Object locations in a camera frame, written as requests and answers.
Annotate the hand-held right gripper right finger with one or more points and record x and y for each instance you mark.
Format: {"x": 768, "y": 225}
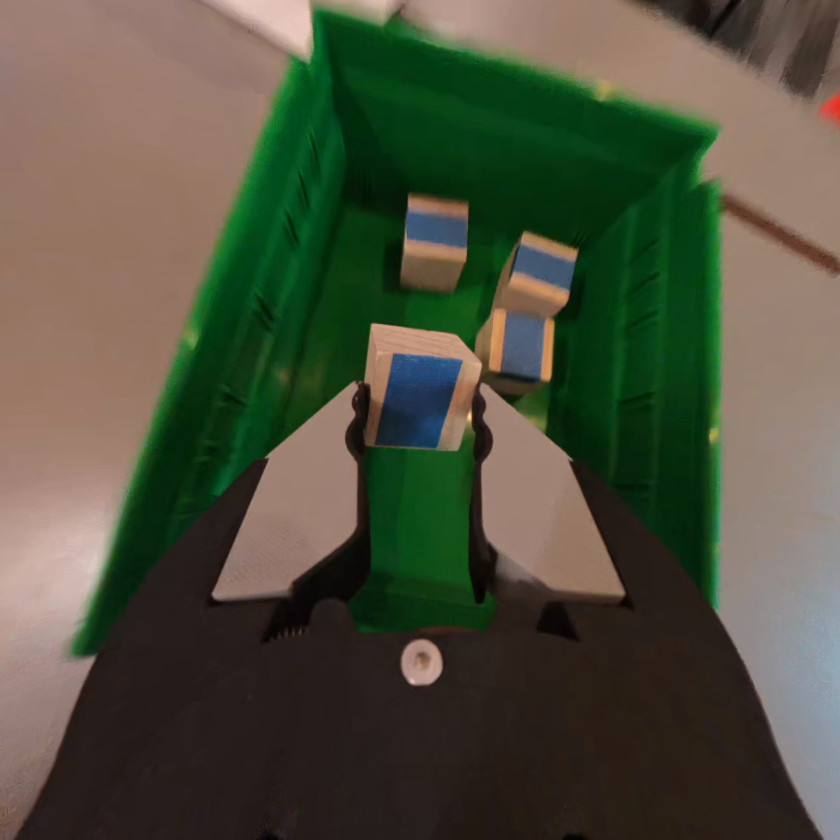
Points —
{"x": 544, "y": 518}

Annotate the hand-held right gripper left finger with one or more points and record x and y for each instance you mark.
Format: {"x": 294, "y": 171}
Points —
{"x": 295, "y": 518}

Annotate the blue-striped wooden cube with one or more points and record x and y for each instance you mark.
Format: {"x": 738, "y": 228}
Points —
{"x": 420, "y": 400}
{"x": 434, "y": 243}
{"x": 538, "y": 272}
{"x": 518, "y": 354}

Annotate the green plastic bin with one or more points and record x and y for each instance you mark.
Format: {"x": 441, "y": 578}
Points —
{"x": 295, "y": 262}

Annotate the orange traffic cone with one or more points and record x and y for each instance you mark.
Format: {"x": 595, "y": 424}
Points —
{"x": 832, "y": 108}

